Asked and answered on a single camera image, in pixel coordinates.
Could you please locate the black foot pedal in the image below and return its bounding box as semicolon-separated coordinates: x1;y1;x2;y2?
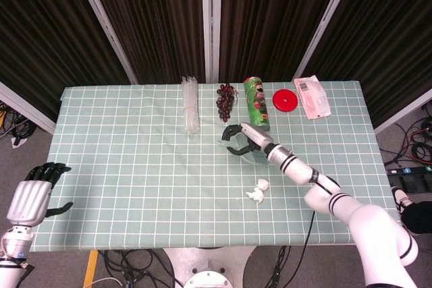
391;175;432;194

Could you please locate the green checked tablecloth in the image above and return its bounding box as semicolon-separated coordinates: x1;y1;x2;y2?
33;80;405;252

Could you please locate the white floor cable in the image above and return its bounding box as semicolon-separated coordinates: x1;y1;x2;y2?
86;277;125;288

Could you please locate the white black sneaker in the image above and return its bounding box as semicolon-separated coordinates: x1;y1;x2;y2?
391;186;415;233

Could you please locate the black floor cable tangle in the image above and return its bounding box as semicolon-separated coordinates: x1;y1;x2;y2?
97;249;185;288
0;100;36;142
383;98;432;167

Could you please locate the green chips can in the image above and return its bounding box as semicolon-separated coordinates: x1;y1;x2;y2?
243;77;272;133

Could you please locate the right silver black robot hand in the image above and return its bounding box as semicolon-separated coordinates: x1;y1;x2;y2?
221;121;274;156

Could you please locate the white pink plastic package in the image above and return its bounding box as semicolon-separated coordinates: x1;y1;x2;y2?
293;74;329;120

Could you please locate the clear plastic straw bundle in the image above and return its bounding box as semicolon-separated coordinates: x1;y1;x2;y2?
181;75;201;136

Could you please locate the dark pleated screen panel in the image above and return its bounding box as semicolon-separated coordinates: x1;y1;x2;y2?
219;0;348;83
0;0;131;122
302;0;432;127
83;0;207;85

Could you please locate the black trouser leg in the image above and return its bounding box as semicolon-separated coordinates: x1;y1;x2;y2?
401;200;432;235

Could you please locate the dark red grape bunch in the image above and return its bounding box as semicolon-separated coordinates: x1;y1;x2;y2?
216;82;240;123

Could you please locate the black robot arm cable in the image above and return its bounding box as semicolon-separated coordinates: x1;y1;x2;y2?
302;176;340;248

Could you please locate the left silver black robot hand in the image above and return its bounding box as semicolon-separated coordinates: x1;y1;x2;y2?
5;162;74;227

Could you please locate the teal hand brush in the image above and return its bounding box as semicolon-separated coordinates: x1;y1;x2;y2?
217;132;270;167

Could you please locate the white double screen frame post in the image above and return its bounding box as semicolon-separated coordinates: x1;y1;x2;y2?
200;0;222;84

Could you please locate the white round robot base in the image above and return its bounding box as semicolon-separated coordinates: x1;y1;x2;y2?
163;246;258;288

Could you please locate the white screen bottom rail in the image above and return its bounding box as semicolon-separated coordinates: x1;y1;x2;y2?
0;80;57;134
373;88;432;134

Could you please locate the red round lid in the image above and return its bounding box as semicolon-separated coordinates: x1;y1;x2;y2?
272;88;300;112

